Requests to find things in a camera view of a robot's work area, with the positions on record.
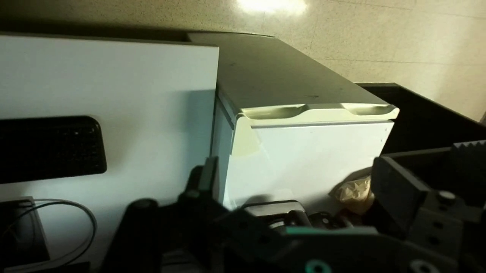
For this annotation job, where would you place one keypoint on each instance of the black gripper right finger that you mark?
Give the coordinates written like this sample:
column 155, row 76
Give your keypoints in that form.
column 434, row 202

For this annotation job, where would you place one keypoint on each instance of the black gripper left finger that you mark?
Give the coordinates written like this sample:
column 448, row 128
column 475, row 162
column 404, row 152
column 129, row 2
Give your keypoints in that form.
column 167, row 237

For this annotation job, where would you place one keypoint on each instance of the white mini fridge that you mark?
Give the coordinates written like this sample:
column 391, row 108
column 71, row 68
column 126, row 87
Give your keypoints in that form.
column 303, row 161

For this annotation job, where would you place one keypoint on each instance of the crumpled brown paper bag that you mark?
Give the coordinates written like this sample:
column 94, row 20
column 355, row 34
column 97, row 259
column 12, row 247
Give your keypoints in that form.
column 350, row 191

